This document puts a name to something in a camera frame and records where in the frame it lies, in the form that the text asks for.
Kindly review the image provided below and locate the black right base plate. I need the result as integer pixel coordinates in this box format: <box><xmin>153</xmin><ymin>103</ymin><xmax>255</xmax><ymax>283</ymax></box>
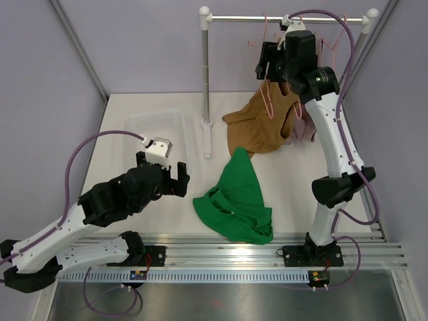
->
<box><xmin>277</xmin><ymin>243</ymin><xmax>344</xmax><ymax>268</ymax></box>

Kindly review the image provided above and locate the white slotted cable duct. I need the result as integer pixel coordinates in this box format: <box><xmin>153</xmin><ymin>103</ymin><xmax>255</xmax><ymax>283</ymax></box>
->
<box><xmin>62</xmin><ymin>270</ymin><xmax>309</xmax><ymax>284</ymax></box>

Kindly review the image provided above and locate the white perforated plastic basket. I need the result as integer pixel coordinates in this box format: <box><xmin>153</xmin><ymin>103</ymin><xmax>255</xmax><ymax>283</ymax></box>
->
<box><xmin>124</xmin><ymin>109</ymin><xmax>187</xmax><ymax>152</ymax></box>

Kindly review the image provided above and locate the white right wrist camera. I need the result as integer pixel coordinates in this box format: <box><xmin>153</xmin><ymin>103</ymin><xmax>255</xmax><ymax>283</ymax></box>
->
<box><xmin>278</xmin><ymin>15</ymin><xmax>306</xmax><ymax>47</ymax></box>

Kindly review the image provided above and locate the pink hanger under mauve top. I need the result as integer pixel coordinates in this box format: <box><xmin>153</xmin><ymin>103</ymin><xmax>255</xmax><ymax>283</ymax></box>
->
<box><xmin>316</xmin><ymin>28</ymin><xmax>345</xmax><ymax>71</ymax></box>

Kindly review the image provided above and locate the left aluminium frame post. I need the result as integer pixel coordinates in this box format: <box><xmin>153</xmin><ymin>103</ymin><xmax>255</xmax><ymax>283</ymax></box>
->
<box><xmin>48</xmin><ymin>0</ymin><xmax>109</xmax><ymax>105</ymax></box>

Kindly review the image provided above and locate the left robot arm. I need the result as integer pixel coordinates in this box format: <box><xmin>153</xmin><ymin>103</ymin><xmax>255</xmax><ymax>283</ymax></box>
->
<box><xmin>1</xmin><ymin>152</ymin><xmax>190</xmax><ymax>293</ymax></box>

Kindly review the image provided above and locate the right aluminium frame post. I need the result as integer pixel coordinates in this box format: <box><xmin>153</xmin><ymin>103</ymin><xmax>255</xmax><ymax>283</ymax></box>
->
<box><xmin>344</xmin><ymin>0</ymin><xmax>401</xmax><ymax>95</ymax></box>

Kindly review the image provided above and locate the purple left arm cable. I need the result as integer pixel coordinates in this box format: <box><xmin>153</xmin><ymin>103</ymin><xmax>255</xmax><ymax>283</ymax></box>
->
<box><xmin>0</xmin><ymin>130</ymin><xmax>148</xmax><ymax>317</ymax></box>

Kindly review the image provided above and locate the aluminium frame post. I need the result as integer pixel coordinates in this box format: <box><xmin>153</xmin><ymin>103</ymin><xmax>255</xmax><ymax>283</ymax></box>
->
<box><xmin>48</xmin><ymin>0</ymin><xmax>109</xmax><ymax>105</ymax></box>
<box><xmin>344</xmin><ymin>0</ymin><xmax>401</xmax><ymax>95</ymax></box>

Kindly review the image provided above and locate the brown tank top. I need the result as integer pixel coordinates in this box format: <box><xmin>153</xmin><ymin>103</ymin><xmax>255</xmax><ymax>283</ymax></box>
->
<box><xmin>222</xmin><ymin>81</ymin><xmax>300</xmax><ymax>156</ymax></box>

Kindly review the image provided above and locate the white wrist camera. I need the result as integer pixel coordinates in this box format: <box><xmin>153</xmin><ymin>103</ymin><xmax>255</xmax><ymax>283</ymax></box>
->
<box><xmin>278</xmin><ymin>15</ymin><xmax>306</xmax><ymax>47</ymax></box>
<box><xmin>142</xmin><ymin>136</ymin><xmax>173</xmax><ymax>168</ymax></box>

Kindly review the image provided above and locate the green tank top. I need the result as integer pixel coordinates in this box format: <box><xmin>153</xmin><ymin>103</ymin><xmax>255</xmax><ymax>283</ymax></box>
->
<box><xmin>193</xmin><ymin>148</ymin><xmax>274</xmax><ymax>245</ymax></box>

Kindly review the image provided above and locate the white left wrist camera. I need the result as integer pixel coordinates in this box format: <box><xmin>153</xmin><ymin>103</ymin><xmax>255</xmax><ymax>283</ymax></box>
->
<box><xmin>142</xmin><ymin>136</ymin><xmax>173</xmax><ymax>168</ymax></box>

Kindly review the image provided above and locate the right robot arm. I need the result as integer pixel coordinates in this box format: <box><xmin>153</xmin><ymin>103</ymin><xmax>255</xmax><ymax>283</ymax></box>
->
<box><xmin>255</xmin><ymin>30</ymin><xmax>376</xmax><ymax>268</ymax></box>

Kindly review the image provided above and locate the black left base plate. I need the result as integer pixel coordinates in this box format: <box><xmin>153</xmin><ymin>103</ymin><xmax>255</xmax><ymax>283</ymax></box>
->
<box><xmin>107</xmin><ymin>245</ymin><xmax>167</xmax><ymax>268</ymax></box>

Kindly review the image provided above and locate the pink hanger under brown top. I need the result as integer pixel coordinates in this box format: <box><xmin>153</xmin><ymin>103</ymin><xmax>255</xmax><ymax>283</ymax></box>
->
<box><xmin>273</xmin><ymin>13</ymin><xmax>306</xmax><ymax>120</ymax></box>

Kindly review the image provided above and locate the aluminium mounting rail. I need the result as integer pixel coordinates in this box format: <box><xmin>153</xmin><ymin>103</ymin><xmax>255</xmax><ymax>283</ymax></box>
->
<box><xmin>141</xmin><ymin>233</ymin><xmax>407</xmax><ymax>270</ymax></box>

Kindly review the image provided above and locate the pink wire hanger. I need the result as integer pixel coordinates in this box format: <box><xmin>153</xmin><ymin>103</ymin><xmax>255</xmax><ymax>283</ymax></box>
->
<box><xmin>247</xmin><ymin>13</ymin><xmax>274</xmax><ymax>119</ymax></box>

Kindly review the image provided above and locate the silver and white clothes rack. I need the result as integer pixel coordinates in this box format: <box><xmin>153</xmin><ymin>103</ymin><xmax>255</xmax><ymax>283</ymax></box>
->
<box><xmin>199</xmin><ymin>6</ymin><xmax>379</xmax><ymax>159</ymax></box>

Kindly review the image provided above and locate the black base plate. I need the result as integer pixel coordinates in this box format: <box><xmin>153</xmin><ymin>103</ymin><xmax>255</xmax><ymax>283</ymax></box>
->
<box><xmin>107</xmin><ymin>245</ymin><xmax>167</xmax><ymax>268</ymax></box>
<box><xmin>277</xmin><ymin>243</ymin><xmax>344</xmax><ymax>268</ymax></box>

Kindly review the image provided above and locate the mauve tank top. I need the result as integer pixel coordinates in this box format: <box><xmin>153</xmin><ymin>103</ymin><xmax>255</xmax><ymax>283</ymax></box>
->
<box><xmin>292</xmin><ymin>33</ymin><xmax>325</xmax><ymax>144</ymax></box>

